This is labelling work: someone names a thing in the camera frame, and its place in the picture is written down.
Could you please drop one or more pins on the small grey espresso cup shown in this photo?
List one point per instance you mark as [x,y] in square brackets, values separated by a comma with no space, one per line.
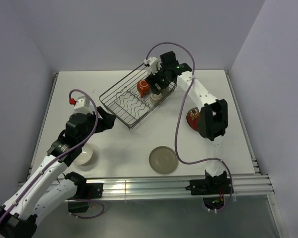
[165,91]

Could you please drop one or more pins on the grey stoneware saucer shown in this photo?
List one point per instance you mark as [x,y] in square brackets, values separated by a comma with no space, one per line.
[163,160]

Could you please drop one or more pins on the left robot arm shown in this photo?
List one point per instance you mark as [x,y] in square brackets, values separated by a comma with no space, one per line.
[20,215]

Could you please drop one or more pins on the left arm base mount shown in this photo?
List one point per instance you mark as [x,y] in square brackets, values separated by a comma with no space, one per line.
[84,199]

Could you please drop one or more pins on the dark wire dish rack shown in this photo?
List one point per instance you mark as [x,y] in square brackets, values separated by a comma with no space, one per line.
[123,99]

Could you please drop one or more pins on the orange black patterned cup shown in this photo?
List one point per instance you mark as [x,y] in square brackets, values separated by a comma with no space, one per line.
[143,88]

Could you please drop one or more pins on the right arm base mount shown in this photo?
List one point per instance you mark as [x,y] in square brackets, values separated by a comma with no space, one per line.
[217,187]

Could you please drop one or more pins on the aluminium extrusion rail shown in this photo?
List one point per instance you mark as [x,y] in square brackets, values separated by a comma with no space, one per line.
[170,187]

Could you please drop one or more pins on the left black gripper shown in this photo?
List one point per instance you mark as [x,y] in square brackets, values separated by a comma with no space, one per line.
[106,122]

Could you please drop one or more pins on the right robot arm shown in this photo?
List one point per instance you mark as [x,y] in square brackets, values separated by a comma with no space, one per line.
[213,118]

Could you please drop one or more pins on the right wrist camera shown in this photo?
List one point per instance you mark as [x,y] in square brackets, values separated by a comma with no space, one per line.
[153,65]

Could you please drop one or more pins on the white ceramic bowl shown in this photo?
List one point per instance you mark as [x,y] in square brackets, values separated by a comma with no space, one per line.
[85,156]

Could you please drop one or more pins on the red floral plate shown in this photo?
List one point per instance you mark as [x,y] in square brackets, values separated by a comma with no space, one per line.
[192,118]

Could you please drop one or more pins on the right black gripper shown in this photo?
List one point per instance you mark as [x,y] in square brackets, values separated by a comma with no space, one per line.
[152,80]

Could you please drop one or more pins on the small brown speckled cup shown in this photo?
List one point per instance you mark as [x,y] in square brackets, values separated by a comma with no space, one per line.
[155,98]

